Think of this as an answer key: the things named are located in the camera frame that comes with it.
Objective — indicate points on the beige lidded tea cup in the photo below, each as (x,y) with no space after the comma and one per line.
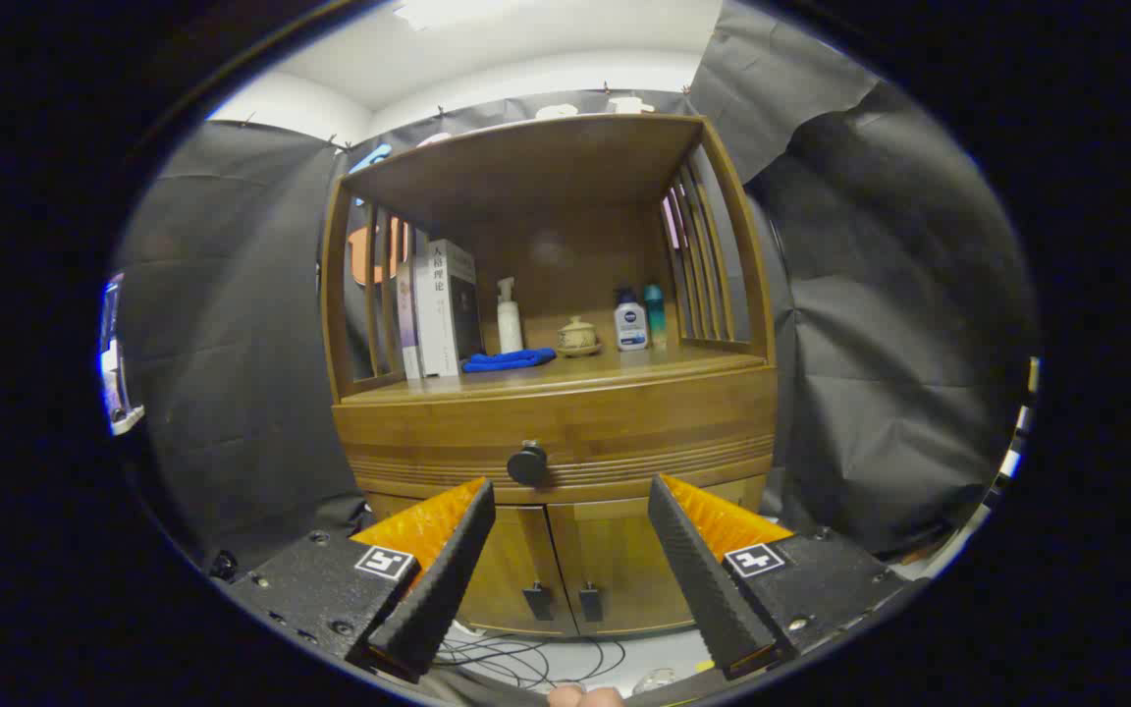
(577,337)

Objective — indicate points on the white pump bottle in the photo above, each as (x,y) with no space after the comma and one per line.
(510,324)

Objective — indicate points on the black round drawer knob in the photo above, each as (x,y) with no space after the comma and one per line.
(527,463)

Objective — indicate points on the wooden cabinet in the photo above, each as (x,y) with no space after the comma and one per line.
(575,187)

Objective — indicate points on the wooden countertop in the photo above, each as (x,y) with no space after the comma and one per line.
(624,368)

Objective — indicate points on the ceiling light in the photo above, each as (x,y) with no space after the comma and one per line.
(438,10)

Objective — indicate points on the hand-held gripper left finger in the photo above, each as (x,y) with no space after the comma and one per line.
(443,579)

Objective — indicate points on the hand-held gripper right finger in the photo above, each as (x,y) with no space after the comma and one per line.
(703,579)

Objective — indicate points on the teal slim bottle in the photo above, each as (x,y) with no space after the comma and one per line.
(656,312)

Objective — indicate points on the white blue lotion bottle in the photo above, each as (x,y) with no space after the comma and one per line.
(630,324)

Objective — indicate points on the thick white portrait book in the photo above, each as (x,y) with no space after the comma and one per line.
(443,304)

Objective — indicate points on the wooden drawer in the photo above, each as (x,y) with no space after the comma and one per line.
(624,422)

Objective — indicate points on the blue folded cloth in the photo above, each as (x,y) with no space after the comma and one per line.
(507,360)

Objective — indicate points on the thin pale purple book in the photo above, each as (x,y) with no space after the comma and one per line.
(406,314)

